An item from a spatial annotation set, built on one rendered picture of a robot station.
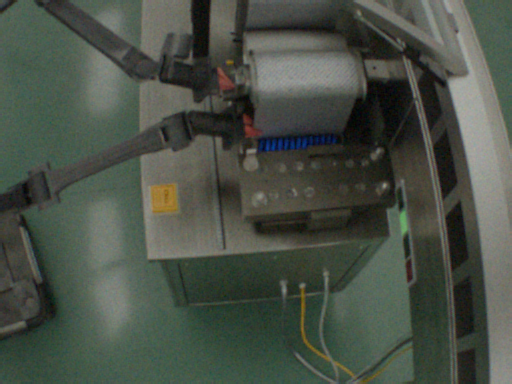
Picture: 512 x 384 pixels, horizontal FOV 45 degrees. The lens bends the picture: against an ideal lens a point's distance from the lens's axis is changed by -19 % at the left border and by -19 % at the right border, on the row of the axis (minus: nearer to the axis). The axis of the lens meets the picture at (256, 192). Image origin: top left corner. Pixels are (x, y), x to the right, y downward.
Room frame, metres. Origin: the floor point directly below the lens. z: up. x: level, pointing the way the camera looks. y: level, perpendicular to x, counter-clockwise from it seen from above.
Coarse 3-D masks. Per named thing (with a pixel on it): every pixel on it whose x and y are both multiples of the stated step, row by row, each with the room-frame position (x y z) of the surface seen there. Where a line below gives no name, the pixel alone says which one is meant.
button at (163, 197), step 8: (168, 184) 0.60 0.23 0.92; (152, 192) 0.57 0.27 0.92; (160, 192) 0.58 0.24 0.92; (168, 192) 0.58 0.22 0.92; (152, 200) 0.55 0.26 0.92; (160, 200) 0.55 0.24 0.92; (168, 200) 0.56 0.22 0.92; (176, 200) 0.56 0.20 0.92; (152, 208) 0.53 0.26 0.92; (160, 208) 0.53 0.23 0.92; (168, 208) 0.54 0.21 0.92; (176, 208) 0.54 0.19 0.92
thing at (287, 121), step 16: (256, 112) 0.73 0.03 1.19; (272, 112) 0.74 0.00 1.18; (288, 112) 0.75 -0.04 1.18; (304, 112) 0.76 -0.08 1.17; (320, 112) 0.77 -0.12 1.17; (336, 112) 0.78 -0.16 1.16; (256, 128) 0.73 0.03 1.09; (272, 128) 0.74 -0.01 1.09; (288, 128) 0.75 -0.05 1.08; (304, 128) 0.76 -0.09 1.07; (320, 128) 0.77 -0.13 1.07; (336, 128) 0.78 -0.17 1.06
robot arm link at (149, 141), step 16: (160, 128) 0.64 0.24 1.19; (176, 128) 0.64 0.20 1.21; (128, 144) 0.58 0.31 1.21; (144, 144) 0.59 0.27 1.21; (160, 144) 0.60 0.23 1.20; (176, 144) 0.61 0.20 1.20; (80, 160) 0.52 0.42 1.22; (96, 160) 0.53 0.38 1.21; (112, 160) 0.54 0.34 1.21; (48, 176) 0.46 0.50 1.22; (64, 176) 0.48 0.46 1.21; (80, 176) 0.49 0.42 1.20
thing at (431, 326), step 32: (384, 32) 0.95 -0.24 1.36; (480, 64) 0.89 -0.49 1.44; (384, 96) 0.84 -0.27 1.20; (416, 96) 0.74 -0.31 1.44; (416, 128) 0.68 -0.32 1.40; (416, 160) 0.62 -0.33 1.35; (416, 192) 0.56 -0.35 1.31; (416, 224) 0.50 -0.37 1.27; (416, 256) 0.44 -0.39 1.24; (416, 288) 0.37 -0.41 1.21; (448, 288) 0.32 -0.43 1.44; (416, 320) 0.29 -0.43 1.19; (448, 320) 0.25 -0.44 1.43; (416, 352) 0.21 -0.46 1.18; (448, 352) 0.18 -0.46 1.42
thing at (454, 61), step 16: (336, 0) 0.61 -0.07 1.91; (352, 0) 0.62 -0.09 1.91; (368, 0) 0.65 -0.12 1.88; (368, 16) 0.63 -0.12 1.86; (384, 16) 0.64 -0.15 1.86; (448, 16) 0.84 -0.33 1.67; (400, 32) 0.65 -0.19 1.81; (416, 32) 0.67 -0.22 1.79; (448, 32) 0.78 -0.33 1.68; (400, 48) 0.64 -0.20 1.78; (416, 48) 0.66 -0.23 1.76; (432, 48) 0.67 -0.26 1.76; (416, 64) 0.64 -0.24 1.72; (448, 64) 0.68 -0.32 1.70; (464, 64) 0.72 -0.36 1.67
